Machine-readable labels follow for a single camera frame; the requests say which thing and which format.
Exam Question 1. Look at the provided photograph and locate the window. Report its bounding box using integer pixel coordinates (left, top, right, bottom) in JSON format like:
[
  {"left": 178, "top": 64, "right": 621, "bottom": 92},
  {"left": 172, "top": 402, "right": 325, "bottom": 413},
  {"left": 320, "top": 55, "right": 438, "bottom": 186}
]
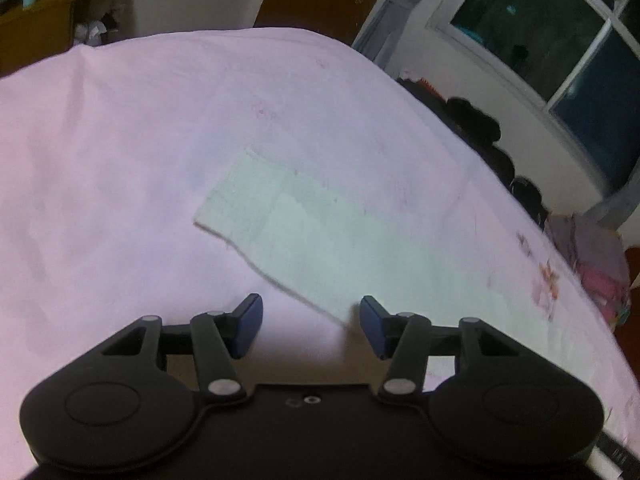
[{"left": 425, "top": 0, "right": 640, "bottom": 202}]

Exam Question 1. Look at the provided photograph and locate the wooden desk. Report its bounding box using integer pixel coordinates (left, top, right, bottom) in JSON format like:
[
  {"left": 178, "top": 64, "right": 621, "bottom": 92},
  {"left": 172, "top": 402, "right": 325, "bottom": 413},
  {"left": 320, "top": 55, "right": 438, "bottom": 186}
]
[{"left": 0, "top": 0, "right": 131, "bottom": 79}]

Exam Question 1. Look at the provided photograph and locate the pink floral bedsheet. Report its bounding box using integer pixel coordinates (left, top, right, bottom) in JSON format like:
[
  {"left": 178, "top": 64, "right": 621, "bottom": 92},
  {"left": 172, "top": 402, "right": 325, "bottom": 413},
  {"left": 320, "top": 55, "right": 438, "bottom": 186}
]
[{"left": 0, "top": 27, "right": 640, "bottom": 480}]

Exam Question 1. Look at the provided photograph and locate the white towel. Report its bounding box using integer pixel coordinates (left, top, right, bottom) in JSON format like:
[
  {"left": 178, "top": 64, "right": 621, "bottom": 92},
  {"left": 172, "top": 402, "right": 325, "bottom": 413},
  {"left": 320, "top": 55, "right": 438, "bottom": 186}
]
[{"left": 192, "top": 146, "right": 551, "bottom": 376}]

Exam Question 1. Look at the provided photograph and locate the stack of folded clothes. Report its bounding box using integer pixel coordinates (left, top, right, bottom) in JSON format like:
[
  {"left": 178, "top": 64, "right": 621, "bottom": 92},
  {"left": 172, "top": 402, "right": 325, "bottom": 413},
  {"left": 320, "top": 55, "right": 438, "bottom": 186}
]
[{"left": 544, "top": 211, "right": 632, "bottom": 332}]

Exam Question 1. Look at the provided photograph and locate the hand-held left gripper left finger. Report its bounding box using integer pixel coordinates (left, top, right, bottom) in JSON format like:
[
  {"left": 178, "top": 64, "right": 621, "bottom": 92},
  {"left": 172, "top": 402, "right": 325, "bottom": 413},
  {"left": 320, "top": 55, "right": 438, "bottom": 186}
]
[{"left": 101, "top": 293, "right": 264, "bottom": 404}]

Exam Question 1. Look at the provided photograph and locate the pile of dark clothes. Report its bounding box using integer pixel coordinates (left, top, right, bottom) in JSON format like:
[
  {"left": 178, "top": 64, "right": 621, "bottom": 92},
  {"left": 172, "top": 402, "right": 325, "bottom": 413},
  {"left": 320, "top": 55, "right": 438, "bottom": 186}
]
[{"left": 396, "top": 75, "right": 550, "bottom": 228}]

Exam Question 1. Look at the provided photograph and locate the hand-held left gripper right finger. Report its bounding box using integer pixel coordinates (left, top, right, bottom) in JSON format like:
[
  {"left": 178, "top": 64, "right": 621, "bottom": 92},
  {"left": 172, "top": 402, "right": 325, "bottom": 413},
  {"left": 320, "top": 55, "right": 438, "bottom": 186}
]
[{"left": 359, "top": 295, "right": 527, "bottom": 406}]

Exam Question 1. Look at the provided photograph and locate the white crumpled bag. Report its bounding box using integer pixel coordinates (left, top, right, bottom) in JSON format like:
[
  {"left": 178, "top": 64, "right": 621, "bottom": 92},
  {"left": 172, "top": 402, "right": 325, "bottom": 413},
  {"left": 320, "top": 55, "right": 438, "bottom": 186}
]
[{"left": 74, "top": 19, "right": 110, "bottom": 47}]

